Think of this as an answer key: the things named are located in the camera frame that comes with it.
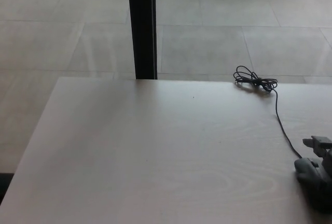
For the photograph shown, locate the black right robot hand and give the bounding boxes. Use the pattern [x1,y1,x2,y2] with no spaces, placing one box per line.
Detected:
[297,135,332,209]

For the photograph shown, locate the black computer mouse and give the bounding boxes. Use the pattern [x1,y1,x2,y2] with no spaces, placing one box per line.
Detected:
[293,157,332,211]

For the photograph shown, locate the black mouse cable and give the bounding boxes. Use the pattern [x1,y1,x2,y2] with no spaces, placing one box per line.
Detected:
[233,65,303,159]

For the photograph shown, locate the black vertical post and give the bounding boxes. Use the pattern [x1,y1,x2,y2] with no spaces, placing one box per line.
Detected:
[127,0,158,80]

